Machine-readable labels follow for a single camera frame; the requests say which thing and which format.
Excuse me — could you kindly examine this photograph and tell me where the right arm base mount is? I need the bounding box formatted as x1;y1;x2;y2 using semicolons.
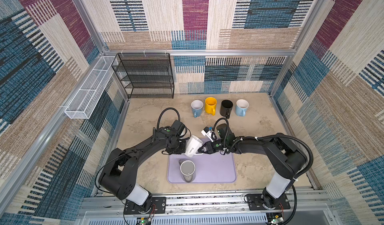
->
244;194;291;211

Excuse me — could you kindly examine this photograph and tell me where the light blue mug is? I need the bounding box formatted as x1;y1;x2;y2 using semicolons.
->
235;99;249;117

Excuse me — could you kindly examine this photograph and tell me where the grey mug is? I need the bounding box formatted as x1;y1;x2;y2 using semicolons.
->
179;160;196;183

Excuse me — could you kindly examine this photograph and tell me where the black mug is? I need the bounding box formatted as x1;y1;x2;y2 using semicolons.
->
220;99;233;120

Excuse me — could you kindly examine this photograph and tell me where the yellow mug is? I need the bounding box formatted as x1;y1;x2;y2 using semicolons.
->
205;97;217;116

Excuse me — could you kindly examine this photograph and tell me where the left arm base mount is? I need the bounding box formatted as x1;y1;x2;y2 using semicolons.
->
123;194;167;215

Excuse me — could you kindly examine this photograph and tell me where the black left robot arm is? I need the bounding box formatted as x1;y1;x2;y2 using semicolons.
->
98;120;187;208

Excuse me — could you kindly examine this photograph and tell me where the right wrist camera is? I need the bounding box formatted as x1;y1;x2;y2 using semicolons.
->
201;127;217;142

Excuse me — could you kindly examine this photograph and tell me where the lavender tray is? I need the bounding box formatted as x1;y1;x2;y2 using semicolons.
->
167;153;237;184

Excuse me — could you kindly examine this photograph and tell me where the white wire mesh basket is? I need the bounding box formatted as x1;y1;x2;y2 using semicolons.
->
65;56;115;120

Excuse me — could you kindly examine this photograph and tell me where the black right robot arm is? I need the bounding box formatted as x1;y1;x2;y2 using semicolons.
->
199;124;314;207

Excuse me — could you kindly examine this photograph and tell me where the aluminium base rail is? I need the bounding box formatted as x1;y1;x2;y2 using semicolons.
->
75;187;342;225

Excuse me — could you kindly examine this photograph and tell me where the black wire mesh shelf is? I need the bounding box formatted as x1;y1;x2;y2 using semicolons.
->
112;53;175;98

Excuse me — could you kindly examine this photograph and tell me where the teal dotted floral mug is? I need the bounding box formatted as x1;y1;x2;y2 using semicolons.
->
191;100;204;118

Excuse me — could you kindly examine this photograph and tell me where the white pink mug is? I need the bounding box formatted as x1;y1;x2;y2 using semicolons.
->
184;135;204;158

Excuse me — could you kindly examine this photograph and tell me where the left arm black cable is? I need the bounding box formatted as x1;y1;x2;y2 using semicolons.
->
155;107;181;131

